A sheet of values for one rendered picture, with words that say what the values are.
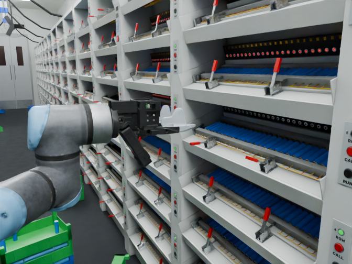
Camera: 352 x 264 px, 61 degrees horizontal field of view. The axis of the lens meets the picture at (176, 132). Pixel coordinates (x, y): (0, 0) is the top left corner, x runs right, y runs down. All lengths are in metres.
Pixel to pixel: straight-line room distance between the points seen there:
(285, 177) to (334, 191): 0.14
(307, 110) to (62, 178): 0.53
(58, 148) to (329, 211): 0.56
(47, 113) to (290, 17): 0.55
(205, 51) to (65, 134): 0.69
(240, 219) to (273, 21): 0.57
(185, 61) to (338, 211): 0.71
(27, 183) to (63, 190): 0.08
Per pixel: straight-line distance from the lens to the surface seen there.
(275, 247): 0.88
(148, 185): 1.70
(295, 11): 0.73
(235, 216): 0.99
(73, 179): 0.68
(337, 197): 0.68
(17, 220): 0.57
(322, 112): 0.67
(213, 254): 1.16
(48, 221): 1.73
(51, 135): 0.64
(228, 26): 0.90
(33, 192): 0.60
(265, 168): 0.80
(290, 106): 0.72
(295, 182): 0.76
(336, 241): 0.71
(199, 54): 1.15
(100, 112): 0.65
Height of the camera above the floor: 1.20
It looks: 12 degrees down
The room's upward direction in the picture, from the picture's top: straight up
